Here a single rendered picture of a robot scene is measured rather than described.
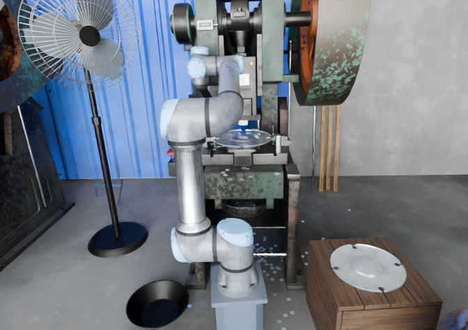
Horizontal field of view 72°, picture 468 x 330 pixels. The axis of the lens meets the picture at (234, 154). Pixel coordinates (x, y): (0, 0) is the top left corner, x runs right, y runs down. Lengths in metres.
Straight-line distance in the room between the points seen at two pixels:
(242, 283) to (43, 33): 1.47
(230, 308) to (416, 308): 0.67
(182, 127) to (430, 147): 2.75
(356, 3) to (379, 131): 1.96
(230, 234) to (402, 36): 2.41
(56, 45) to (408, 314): 1.91
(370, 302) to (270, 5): 1.25
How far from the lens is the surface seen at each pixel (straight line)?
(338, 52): 1.33
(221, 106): 0.93
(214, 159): 1.64
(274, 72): 1.55
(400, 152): 3.28
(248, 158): 1.59
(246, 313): 1.20
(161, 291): 1.86
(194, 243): 1.06
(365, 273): 1.46
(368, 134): 3.12
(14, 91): 2.25
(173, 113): 0.93
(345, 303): 1.33
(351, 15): 1.31
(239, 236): 1.04
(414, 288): 1.47
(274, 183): 1.58
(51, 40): 1.88
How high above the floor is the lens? 1.26
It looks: 20 degrees down
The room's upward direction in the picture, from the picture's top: 2 degrees counter-clockwise
